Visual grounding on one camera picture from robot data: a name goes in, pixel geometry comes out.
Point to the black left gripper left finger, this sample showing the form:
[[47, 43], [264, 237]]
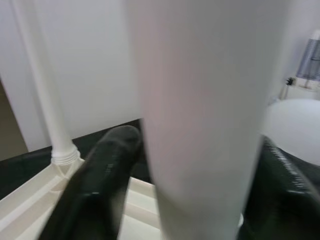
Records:
[[95, 187]]

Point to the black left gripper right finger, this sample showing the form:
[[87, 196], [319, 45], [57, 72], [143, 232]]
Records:
[[287, 205]]

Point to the white plastic table top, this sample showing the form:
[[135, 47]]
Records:
[[25, 207]]

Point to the white plastic table leg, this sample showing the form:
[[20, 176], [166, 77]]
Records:
[[200, 100], [45, 87]]

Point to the white rounded floor appliance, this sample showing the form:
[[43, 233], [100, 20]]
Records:
[[295, 125]]

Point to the black power plug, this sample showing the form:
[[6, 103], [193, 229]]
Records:
[[290, 81]]

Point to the white tower air purifier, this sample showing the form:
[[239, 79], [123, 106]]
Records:
[[310, 60]]

